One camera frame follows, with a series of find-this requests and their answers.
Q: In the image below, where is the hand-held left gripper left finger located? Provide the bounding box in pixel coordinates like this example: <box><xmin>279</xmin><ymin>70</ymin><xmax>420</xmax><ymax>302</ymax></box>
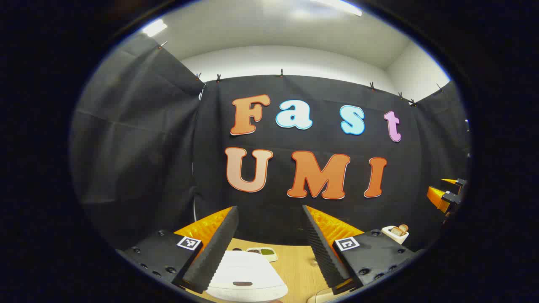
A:
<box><xmin>116</xmin><ymin>205</ymin><xmax>240</xmax><ymax>294</ymax></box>

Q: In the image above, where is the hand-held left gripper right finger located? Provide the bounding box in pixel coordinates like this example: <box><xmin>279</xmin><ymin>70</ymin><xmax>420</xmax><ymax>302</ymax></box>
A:
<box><xmin>302</xmin><ymin>205</ymin><xmax>426</xmax><ymax>295</ymax></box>

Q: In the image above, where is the white rice cooker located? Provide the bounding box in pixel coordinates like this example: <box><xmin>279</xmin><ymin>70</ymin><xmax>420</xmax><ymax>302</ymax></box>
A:
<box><xmin>205</xmin><ymin>250</ymin><xmax>289</xmax><ymax>303</ymax></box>

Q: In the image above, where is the white toaster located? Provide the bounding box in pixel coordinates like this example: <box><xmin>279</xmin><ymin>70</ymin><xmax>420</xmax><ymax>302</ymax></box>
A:
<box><xmin>382</xmin><ymin>226</ymin><xmax>410</xmax><ymax>245</ymax></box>

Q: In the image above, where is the black backdrop cloth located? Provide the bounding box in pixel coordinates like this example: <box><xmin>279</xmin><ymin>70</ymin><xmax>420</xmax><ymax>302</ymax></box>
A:
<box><xmin>69</xmin><ymin>34</ymin><xmax>471</xmax><ymax>253</ymax></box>

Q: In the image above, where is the ceiling light panel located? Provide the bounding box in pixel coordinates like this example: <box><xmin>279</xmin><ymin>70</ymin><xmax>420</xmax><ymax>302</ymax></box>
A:
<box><xmin>141</xmin><ymin>19</ymin><xmax>168</xmax><ymax>37</ymax></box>

